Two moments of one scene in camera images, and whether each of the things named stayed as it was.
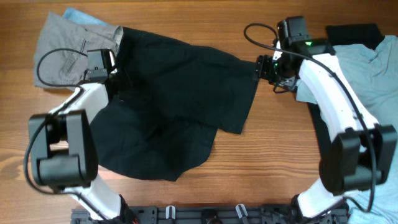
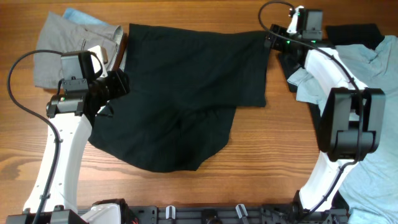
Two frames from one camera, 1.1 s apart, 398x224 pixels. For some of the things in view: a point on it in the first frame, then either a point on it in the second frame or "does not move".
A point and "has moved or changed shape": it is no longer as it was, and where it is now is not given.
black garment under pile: [356, 33] does not move
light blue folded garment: [79, 17] does not move
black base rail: [219, 214] does not move
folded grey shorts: [56, 32] does not move
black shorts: [168, 100] has moved or changed shape
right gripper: [263, 64] → [277, 45]
